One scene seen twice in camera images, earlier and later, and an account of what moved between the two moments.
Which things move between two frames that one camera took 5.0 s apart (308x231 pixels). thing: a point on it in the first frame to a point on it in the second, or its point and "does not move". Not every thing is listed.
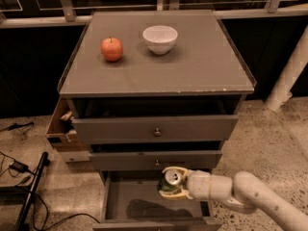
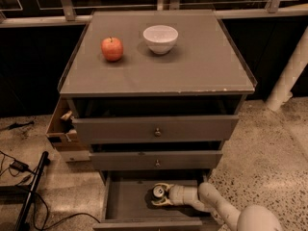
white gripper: (198, 185) to (176, 194)
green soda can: (170, 182) to (158, 191)
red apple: (112, 49) does not move
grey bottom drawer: (131, 201) does not move
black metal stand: (22, 194) does not move
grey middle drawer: (159, 160) does not move
